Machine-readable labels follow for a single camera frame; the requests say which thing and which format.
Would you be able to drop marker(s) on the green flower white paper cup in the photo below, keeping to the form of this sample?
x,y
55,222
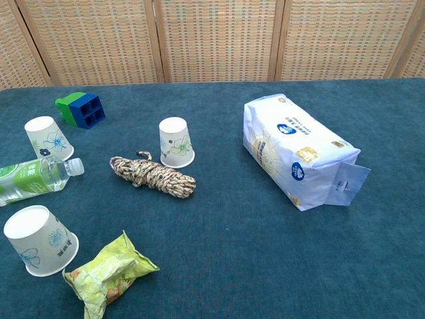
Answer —
x,y
176,143

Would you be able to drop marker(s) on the white tissue pack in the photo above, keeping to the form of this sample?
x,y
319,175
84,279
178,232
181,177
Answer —
x,y
292,146

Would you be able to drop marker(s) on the teal table mat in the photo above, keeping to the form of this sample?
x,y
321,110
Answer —
x,y
232,249

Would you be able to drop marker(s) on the woven wooden folding screen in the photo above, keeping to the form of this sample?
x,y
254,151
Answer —
x,y
216,40

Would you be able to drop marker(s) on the blue toy building block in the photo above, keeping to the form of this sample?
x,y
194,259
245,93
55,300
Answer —
x,y
88,111

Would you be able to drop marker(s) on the yellow-green snack bag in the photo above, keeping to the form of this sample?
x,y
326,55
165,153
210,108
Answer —
x,y
106,276

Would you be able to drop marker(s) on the blue flower white paper cup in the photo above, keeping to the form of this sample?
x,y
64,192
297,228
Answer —
x,y
46,133

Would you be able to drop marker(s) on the green label water bottle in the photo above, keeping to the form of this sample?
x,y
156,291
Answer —
x,y
30,181

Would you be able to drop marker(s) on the dandelion print white paper cup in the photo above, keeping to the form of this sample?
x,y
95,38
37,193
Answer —
x,y
36,239

